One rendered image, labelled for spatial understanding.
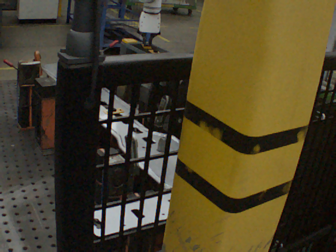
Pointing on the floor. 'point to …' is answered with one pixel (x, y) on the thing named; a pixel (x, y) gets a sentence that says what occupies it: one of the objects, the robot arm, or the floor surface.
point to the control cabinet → (36, 11)
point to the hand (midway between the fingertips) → (147, 41)
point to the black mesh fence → (87, 164)
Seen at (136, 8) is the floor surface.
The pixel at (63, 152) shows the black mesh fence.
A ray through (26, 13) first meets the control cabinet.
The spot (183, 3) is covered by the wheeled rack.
